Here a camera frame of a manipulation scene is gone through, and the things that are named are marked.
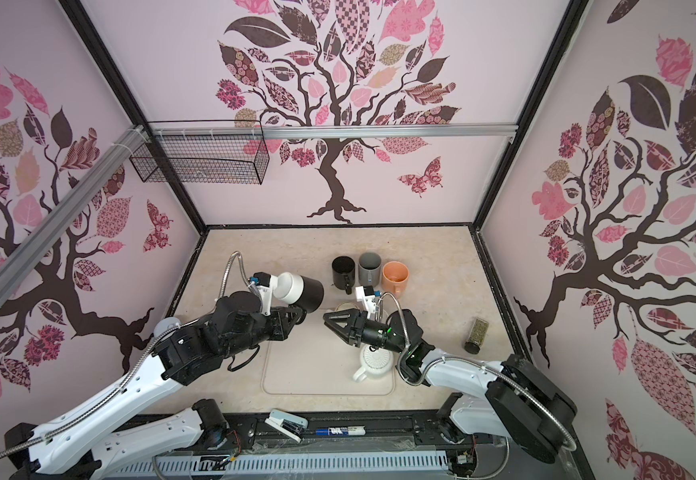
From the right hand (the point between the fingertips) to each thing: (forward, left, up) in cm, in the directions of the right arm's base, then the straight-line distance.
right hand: (326, 322), depth 68 cm
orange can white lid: (+9, +51, -18) cm, 55 cm away
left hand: (+1, +7, -1) cm, 7 cm away
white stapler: (-17, +11, -22) cm, 30 cm away
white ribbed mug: (-4, -11, -16) cm, 20 cm away
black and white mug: (+5, +6, +6) cm, 10 cm away
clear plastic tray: (-1, +4, -21) cm, 22 cm away
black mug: (+28, -3, -19) cm, 34 cm away
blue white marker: (-19, -3, -22) cm, 29 cm away
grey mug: (+25, -11, -14) cm, 31 cm away
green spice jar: (+6, -43, -21) cm, 49 cm away
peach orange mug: (+26, -20, -20) cm, 39 cm away
